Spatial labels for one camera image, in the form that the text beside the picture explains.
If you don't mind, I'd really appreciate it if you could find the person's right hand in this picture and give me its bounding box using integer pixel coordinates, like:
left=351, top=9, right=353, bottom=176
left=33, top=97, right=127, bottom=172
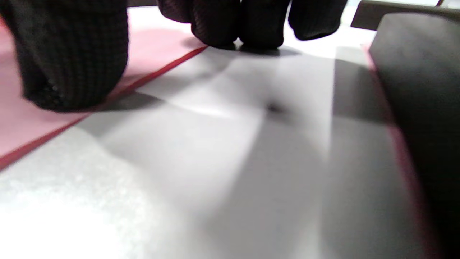
left=0, top=0, right=349, bottom=112

